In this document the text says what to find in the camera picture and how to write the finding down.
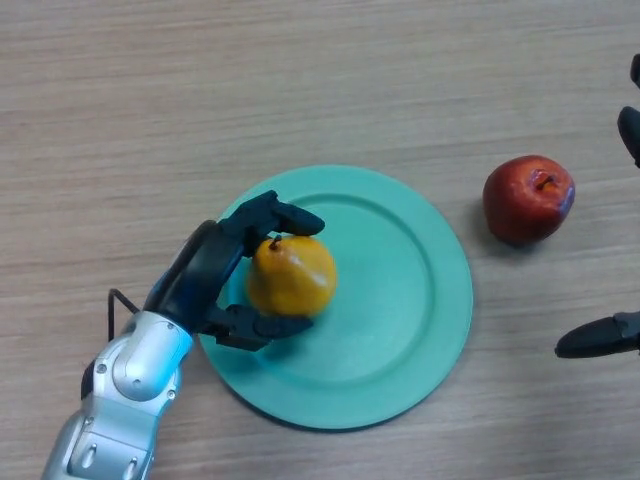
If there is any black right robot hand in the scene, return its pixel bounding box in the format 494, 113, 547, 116
554, 53, 640, 359

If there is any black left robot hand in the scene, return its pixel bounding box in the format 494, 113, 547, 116
143, 189, 326, 353

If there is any yellow pear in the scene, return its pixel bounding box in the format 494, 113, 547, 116
245, 235, 339, 317

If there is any green round plate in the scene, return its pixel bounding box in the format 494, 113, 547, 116
198, 164, 474, 430

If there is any red apple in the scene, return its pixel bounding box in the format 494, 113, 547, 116
482, 154, 576, 246

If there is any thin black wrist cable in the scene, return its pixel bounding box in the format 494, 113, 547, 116
107, 288, 141, 344

